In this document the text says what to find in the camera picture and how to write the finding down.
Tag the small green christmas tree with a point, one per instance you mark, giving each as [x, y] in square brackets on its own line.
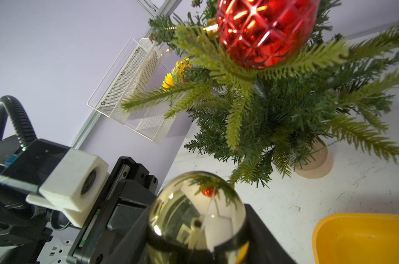
[267, 120]

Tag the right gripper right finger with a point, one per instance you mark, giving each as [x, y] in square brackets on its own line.
[264, 248]

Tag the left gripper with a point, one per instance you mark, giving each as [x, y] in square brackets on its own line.
[129, 189]

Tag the white mesh two-tier shelf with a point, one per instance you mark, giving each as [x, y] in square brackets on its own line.
[137, 69]

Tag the yellow plastic tray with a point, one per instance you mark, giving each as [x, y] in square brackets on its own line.
[357, 238]

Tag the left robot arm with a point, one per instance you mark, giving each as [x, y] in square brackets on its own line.
[25, 226]

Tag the red faceted ornament ball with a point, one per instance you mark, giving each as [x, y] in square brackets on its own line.
[258, 34]

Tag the beige cloth in shelf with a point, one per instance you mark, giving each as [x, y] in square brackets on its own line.
[145, 74]

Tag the sunflower bouquet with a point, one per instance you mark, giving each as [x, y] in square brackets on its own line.
[177, 74]

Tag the silver ornament ball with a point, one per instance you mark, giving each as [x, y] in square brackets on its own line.
[198, 218]

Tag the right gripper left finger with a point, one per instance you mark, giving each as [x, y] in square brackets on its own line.
[133, 248]

